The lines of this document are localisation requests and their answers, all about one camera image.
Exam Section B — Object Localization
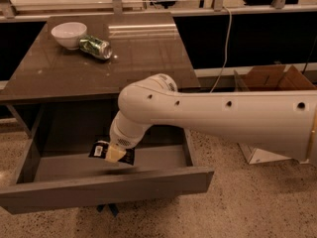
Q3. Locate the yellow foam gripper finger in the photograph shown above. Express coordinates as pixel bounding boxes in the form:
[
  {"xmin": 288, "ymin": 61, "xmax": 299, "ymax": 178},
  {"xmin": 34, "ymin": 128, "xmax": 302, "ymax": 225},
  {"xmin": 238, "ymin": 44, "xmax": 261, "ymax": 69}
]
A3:
[{"xmin": 105, "ymin": 144, "xmax": 126, "ymax": 163}]

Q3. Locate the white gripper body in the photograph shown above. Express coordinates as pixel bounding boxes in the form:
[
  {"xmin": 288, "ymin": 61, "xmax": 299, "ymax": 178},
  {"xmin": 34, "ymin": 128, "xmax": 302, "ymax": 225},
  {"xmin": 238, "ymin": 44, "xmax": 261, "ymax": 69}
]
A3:
[{"xmin": 110, "ymin": 121, "xmax": 143, "ymax": 149}]

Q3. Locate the black rxbar chocolate wrapper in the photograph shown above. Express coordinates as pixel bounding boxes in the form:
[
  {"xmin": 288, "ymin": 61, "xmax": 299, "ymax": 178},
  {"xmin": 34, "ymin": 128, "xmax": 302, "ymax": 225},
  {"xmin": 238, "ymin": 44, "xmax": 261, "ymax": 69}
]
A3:
[{"xmin": 89, "ymin": 141, "xmax": 135, "ymax": 166}]

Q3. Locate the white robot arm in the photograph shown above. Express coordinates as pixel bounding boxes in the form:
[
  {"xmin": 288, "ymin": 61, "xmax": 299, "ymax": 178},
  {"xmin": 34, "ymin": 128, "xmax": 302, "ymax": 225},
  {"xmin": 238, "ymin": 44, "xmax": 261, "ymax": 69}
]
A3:
[{"xmin": 106, "ymin": 73, "xmax": 317, "ymax": 166}]

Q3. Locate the open grey top drawer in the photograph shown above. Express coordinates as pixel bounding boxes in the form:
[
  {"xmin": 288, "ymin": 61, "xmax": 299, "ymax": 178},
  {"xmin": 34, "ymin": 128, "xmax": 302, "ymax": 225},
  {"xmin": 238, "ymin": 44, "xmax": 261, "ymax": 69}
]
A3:
[{"xmin": 0, "ymin": 98, "xmax": 214, "ymax": 214}]

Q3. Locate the grey cabinet with glossy top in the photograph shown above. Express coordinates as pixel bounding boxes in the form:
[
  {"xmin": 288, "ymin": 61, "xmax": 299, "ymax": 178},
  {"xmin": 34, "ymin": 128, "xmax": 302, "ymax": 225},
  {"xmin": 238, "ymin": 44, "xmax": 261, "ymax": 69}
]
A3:
[{"xmin": 0, "ymin": 12, "xmax": 202, "ymax": 137}]

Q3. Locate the green soda can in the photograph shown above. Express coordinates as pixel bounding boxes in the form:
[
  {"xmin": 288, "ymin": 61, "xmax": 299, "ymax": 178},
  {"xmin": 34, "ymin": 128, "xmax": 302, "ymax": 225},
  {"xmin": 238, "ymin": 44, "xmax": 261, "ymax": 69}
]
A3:
[{"xmin": 79, "ymin": 35, "xmax": 113, "ymax": 60}]

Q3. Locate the white ceramic bowl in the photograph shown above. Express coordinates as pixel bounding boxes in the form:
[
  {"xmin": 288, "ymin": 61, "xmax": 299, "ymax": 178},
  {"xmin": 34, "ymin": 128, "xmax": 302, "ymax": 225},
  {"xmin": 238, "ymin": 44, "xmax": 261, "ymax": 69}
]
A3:
[{"xmin": 51, "ymin": 22, "xmax": 87, "ymax": 50}]

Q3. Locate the corovan cardboard box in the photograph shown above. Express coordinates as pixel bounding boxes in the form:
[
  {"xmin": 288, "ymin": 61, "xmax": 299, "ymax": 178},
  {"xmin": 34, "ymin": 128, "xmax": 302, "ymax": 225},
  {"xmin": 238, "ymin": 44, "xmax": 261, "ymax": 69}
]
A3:
[{"xmin": 234, "ymin": 65, "xmax": 317, "ymax": 165}]

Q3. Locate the white cable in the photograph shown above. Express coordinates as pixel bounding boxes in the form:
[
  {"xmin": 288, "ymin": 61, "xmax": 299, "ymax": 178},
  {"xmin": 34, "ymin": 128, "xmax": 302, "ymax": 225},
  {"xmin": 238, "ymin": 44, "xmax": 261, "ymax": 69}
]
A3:
[{"xmin": 209, "ymin": 6, "xmax": 233, "ymax": 94}]

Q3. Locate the metal railing frame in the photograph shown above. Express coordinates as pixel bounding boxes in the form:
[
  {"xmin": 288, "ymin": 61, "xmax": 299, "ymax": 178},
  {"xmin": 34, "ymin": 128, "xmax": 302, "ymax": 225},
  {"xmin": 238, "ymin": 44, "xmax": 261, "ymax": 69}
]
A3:
[{"xmin": 0, "ymin": 0, "xmax": 317, "ymax": 20}]

